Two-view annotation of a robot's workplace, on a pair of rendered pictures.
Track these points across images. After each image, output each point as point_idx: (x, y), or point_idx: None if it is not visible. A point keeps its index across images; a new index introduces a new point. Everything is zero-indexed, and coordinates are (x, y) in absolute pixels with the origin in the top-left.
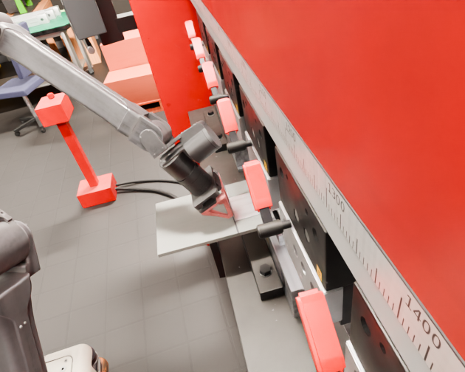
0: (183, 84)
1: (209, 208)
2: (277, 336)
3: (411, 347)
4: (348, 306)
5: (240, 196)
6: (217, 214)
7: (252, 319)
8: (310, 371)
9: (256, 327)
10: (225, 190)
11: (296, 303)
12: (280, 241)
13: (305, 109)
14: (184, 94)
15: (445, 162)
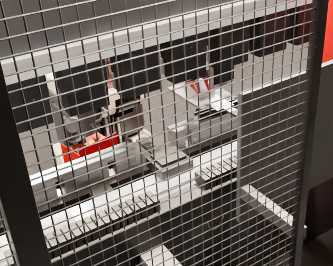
0: None
1: (189, 82)
2: (156, 144)
3: None
4: (117, 85)
5: (218, 96)
6: (193, 89)
7: (162, 136)
8: (144, 155)
9: (158, 138)
10: (211, 86)
11: (168, 136)
12: (194, 116)
13: None
14: None
15: None
